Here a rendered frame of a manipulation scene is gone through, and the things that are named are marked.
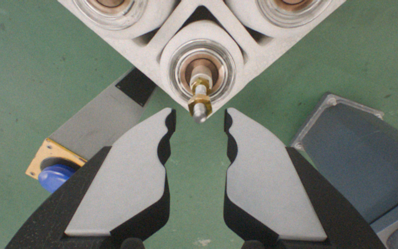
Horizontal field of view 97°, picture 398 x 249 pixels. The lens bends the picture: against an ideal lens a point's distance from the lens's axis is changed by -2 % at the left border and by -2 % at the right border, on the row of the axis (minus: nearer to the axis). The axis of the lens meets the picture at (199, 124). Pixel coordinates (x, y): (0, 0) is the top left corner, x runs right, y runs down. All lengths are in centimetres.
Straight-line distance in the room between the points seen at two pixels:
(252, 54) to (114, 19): 18
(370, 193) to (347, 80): 28
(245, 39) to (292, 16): 8
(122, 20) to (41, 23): 38
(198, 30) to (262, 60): 12
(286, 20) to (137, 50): 19
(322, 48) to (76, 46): 57
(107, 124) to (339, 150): 47
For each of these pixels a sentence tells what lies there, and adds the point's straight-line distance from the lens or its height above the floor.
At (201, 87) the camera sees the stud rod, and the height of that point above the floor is 30.
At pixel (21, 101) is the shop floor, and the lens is 72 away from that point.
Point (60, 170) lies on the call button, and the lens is 24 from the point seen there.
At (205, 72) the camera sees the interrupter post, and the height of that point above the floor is 27.
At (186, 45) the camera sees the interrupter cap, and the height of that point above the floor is 26.
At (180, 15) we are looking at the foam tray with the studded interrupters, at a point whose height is 18.
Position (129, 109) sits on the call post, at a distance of 32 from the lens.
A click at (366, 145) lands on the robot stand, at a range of 48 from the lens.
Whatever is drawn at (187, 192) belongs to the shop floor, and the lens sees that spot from 75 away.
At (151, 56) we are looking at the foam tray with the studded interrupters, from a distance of 29.
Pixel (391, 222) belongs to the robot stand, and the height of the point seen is 30.
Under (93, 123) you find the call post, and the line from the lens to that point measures 26.
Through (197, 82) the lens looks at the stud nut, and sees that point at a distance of 17.
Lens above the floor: 45
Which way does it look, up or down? 57 degrees down
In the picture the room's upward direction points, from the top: 177 degrees counter-clockwise
